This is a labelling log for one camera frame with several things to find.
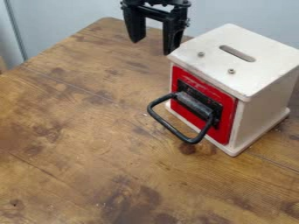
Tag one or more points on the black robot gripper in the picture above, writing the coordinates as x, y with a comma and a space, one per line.
169, 11

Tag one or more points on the red wooden drawer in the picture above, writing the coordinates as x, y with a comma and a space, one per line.
220, 102

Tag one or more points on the black metal drawer handle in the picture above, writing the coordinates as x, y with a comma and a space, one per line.
197, 105

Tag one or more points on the white wooden drawer box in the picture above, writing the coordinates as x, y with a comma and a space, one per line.
245, 72

